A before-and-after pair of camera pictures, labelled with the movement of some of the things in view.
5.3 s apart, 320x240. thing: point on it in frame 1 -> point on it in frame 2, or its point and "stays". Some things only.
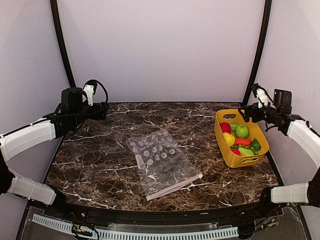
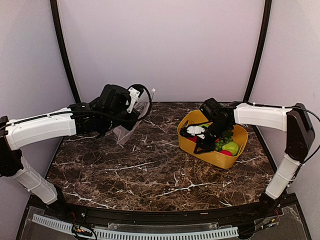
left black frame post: [67, 64] stays
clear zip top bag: [164, 166] -> [122, 134]
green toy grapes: [255, 146] -> [220, 142]
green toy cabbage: [242, 131] -> [232, 147]
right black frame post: [261, 50] stays
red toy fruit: [236, 151] -> [226, 152]
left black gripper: [96, 115] -> [130, 124]
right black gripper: [254, 107] -> [208, 146]
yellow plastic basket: [233, 116] -> [213, 157]
